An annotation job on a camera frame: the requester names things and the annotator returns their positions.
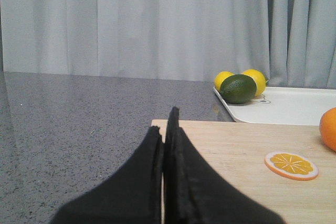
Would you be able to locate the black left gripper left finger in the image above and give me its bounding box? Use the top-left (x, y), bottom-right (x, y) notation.
top-left (51, 126), bottom-right (164, 223)

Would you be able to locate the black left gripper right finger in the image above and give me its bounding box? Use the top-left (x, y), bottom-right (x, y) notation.
top-left (163, 107), bottom-right (284, 223)

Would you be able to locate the orange fruit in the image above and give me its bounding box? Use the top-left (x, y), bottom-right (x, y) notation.
top-left (319, 108), bottom-right (336, 151)

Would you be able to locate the white tray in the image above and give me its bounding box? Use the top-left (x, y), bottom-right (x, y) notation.
top-left (213, 87), bottom-right (336, 126)

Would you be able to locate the wooden cutting board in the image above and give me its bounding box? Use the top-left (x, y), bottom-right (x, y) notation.
top-left (151, 119), bottom-right (336, 224)

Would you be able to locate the orange slice toy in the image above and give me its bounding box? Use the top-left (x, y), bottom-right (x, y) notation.
top-left (264, 151), bottom-right (319, 181)

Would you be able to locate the green lime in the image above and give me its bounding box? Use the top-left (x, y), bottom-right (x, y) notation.
top-left (219, 74), bottom-right (257, 104)

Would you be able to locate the yellow lemon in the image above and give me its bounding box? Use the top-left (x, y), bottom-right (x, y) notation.
top-left (214, 71), bottom-right (234, 91)
top-left (242, 69), bottom-right (267, 97)

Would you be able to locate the grey curtain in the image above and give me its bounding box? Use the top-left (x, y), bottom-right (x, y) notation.
top-left (1, 0), bottom-right (335, 88)

